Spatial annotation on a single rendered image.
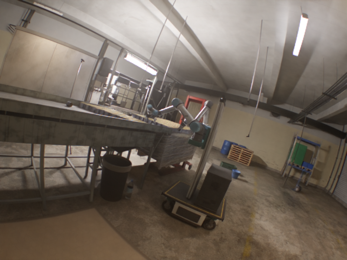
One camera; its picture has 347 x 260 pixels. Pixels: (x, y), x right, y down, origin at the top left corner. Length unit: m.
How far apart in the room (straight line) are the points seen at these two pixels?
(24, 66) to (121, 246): 3.87
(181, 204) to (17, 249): 1.93
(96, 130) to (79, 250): 1.20
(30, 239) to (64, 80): 3.55
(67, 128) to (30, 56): 2.86
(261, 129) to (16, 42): 12.54
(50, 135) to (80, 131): 0.32
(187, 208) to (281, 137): 9.94
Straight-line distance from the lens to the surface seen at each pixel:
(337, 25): 4.82
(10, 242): 1.58
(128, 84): 5.63
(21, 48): 4.14
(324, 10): 4.48
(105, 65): 4.36
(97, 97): 4.93
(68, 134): 1.55
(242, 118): 11.38
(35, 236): 1.58
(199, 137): 1.87
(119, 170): 1.92
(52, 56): 4.14
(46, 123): 1.47
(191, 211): 2.11
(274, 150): 11.30
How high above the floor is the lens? 1.37
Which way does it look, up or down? 5 degrees down
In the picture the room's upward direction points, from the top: 18 degrees clockwise
